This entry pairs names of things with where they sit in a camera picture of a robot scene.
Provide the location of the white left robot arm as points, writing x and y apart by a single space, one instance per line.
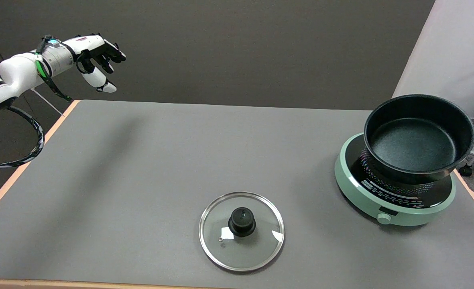
16 74

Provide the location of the green round induction cooker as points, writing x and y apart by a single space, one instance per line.
353 192

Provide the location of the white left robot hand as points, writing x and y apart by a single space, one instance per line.
94 76

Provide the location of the glass lid with black knob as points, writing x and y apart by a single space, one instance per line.
257 249

